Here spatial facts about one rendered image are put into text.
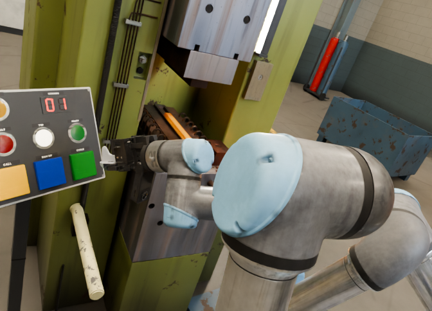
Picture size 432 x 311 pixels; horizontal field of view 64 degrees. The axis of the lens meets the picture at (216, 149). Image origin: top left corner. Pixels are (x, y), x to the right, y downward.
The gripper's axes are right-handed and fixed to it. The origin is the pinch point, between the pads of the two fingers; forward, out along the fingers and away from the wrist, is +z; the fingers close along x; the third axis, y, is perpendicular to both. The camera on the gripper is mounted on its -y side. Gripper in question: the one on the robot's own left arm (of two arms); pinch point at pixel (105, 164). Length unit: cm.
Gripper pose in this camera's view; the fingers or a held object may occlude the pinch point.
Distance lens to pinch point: 99.9
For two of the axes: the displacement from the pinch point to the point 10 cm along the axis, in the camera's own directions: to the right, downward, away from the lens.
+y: -1.2, -9.8, -1.3
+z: -8.1, 0.3, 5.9
